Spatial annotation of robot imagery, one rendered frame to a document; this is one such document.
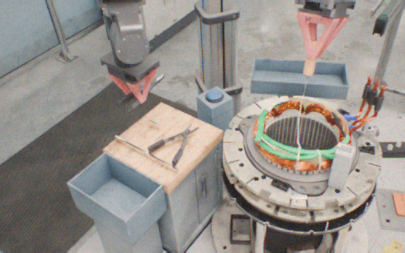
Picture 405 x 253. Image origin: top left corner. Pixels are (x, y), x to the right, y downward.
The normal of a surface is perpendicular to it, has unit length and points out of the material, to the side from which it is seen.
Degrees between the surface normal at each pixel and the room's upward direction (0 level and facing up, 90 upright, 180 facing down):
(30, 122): 0
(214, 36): 90
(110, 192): 0
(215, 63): 90
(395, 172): 0
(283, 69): 90
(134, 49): 91
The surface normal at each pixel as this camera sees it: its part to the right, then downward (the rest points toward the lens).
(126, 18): 0.10, -0.70
